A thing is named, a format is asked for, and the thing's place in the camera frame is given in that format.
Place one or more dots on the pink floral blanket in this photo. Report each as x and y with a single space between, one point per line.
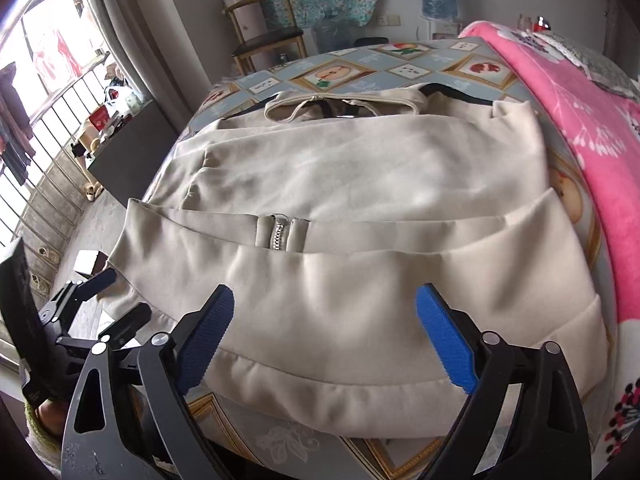
575 125

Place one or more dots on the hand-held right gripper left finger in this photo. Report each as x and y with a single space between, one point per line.
205 340

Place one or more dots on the beige slippers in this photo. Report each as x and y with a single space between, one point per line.
92 191

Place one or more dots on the wall socket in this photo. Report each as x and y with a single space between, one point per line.
388 20

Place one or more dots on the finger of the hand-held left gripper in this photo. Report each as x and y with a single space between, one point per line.
97 280
130 317

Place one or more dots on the person's left hand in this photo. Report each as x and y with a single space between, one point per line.
50 416

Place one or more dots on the wooden chair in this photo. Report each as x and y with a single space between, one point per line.
270 40

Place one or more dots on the pink hanging clothes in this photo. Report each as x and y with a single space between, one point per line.
55 57

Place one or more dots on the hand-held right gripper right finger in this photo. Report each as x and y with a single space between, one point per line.
445 340

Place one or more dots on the beige zip jacket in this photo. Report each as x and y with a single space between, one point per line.
350 185

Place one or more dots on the dark hanging clothes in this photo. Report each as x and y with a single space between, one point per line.
15 130

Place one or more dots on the dark cabinet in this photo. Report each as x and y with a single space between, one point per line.
130 155

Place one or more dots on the black trash bin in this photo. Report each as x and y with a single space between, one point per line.
371 41

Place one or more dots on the fruit print tablecloth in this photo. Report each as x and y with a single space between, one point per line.
330 75

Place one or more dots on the white water dispenser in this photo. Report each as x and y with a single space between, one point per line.
442 29

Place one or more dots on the grey curtain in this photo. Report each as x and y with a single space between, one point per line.
150 35

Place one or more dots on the red box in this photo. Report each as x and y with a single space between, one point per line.
98 116

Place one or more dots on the white cylinder box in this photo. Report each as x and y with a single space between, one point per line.
245 17

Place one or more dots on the grey lace-edged cushion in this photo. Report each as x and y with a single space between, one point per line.
595 62

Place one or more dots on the white plastic bag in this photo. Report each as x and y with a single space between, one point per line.
117 97

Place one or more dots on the cardboard box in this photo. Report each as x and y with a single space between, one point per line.
90 262

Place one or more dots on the window railing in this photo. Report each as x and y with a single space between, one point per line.
55 160

